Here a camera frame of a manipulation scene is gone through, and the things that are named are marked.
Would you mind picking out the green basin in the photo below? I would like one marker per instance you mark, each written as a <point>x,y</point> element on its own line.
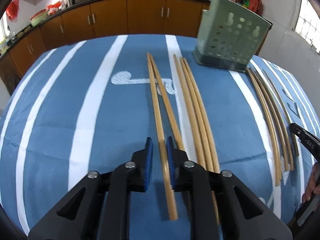
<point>38,17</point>

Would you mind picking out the green perforated utensil holder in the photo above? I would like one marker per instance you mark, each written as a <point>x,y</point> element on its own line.
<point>229,35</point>

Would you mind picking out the brown kitchen cabinets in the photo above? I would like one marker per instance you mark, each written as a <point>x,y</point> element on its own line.
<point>100,19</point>

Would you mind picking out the window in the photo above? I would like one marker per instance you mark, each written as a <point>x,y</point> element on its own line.
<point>308,25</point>

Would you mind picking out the blue white striped tablecloth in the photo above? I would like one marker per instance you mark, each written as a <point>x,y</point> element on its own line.
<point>88,107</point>

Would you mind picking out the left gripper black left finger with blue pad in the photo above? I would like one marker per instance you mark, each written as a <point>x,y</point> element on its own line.
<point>98,206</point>

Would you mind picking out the person's right hand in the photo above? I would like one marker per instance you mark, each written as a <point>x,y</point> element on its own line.
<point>311,185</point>

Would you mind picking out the bamboo chopstick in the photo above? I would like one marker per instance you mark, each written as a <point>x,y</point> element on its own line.
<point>271,113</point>
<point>208,128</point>
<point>202,139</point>
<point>170,198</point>
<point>167,104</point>
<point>267,129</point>
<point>280,122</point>
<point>191,114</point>

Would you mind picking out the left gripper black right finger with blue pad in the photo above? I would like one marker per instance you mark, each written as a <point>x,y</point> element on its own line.
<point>221,205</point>

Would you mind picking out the red plastic bag on wall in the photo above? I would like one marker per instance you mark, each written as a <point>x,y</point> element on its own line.
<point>12,10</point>

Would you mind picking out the dark thin chopstick far right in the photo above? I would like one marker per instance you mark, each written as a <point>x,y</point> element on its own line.
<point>286,114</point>

